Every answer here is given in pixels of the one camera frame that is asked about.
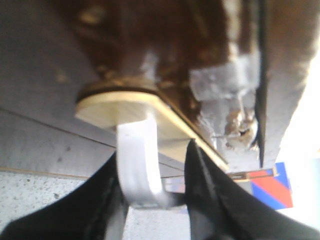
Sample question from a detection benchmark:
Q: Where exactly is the red and blue box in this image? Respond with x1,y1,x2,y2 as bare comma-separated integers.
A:
248,162,293,210

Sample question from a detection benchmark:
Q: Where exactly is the white drawer handle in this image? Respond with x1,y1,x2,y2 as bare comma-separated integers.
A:
116,115,185,210

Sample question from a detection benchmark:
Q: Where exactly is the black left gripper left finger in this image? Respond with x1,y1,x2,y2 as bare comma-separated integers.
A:
0,154,129,240

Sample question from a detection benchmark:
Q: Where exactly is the grey tape strip right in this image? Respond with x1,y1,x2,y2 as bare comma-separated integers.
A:
189,54,260,101

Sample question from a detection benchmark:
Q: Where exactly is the dark wooden drawer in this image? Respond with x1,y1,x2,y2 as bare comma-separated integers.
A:
0,0,320,181

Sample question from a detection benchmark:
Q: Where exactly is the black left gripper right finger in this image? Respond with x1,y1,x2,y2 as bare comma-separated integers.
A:
184,139,320,240

